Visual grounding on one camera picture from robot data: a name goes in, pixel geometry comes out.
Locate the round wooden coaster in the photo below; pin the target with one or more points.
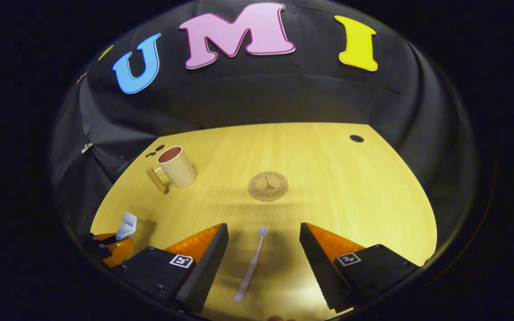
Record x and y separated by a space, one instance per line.
268 186

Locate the black backdrop cloth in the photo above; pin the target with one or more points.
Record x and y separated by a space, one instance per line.
283 98

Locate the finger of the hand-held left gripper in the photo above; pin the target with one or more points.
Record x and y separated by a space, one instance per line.
103 237
121 252

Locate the white toothpaste tube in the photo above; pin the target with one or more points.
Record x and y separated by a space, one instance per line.
127 223

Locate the copper cloth clip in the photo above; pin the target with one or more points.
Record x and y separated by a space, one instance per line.
81 78

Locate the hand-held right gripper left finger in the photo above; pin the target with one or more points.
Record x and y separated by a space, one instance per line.
208 269

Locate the wooden desktop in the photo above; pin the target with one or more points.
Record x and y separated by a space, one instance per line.
350 187

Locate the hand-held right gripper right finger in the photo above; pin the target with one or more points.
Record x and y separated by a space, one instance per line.
317 263

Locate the white toothbrush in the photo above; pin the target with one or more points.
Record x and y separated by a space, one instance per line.
251 265

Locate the silver cloth clip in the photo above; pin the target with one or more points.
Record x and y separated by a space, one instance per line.
87 147

